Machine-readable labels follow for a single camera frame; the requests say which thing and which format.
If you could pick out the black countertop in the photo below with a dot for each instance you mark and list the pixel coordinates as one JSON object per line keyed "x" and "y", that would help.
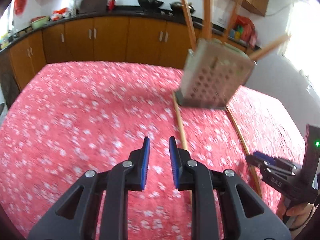
{"x": 131, "y": 11}

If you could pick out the red white plastic bag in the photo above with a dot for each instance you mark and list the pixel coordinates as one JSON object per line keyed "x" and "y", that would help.
{"x": 59, "y": 14}

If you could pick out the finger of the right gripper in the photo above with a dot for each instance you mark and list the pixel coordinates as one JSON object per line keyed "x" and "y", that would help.
{"x": 251, "y": 160}
{"x": 275, "y": 161}

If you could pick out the person right hand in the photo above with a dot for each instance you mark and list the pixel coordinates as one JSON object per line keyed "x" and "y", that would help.
{"x": 303, "y": 213}

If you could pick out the red hanging plastic bag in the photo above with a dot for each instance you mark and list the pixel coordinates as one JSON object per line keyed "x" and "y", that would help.
{"x": 19, "y": 7}

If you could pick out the black wok on stove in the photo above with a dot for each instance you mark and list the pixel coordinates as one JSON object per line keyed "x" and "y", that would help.
{"x": 152, "y": 5}

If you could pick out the lower wooden kitchen cabinets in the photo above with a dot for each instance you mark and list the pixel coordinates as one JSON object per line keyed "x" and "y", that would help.
{"x": 111, "y": 38}

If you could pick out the dark cutting board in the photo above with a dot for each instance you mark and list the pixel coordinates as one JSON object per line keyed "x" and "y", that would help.
{"x": 93, "y": 6}

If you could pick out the lidded dark pot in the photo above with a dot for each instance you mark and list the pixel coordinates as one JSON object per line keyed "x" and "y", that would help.
{"x": 177, "y": 8}

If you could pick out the red floral tablecloth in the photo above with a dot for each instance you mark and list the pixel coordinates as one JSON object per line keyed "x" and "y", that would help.
{"x": 77, "y": 116}

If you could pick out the red bag and bottles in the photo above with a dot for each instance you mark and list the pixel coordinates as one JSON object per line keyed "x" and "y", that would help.
{"x": 244, "y": 30}

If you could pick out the red bottle on counter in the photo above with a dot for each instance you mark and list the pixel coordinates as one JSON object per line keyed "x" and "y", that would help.
{"x": 111, "y": 5}

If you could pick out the beige perforated utensil holder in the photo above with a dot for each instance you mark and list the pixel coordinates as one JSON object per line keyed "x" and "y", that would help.
{"x": 212, "y": 74}

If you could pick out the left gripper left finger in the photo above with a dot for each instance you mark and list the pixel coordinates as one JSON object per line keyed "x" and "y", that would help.
{"x": 96, "y": 198}

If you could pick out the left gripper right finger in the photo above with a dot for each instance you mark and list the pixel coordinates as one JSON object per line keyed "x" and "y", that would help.
{"x": 244, "y": 214}

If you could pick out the green basin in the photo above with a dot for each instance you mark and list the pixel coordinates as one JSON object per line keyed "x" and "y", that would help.
{"x": 39, "y": 22}

